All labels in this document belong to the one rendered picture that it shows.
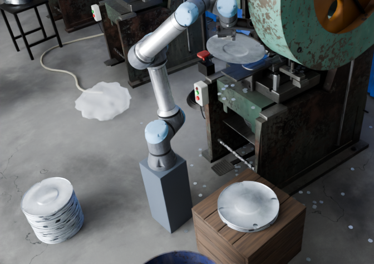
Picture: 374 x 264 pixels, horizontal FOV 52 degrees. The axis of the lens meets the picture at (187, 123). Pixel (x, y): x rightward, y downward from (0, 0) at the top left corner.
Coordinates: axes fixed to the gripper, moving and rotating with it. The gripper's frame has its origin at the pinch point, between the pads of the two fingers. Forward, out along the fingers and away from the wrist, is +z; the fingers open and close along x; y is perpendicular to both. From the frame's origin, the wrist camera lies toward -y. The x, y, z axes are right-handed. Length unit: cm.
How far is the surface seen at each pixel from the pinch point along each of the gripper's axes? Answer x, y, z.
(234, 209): 79, 2, 15
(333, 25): 0.1, -42.5, -6.5
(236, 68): 7.2, -0.7, 29.8
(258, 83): 14.9, -12.1, 33.8
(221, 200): 76, 8, 18
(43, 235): 97, 112, 41
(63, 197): 76, 98, 38
